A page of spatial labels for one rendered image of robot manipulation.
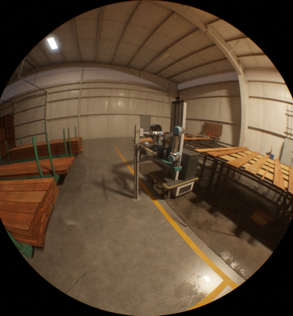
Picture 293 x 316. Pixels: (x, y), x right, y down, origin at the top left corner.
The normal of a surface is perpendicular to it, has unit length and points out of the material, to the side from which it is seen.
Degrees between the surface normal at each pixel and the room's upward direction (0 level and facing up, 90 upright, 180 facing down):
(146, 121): 90
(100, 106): 90
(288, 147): 90
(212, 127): 90
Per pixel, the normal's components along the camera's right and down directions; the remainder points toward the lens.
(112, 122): 0.43, 0.29
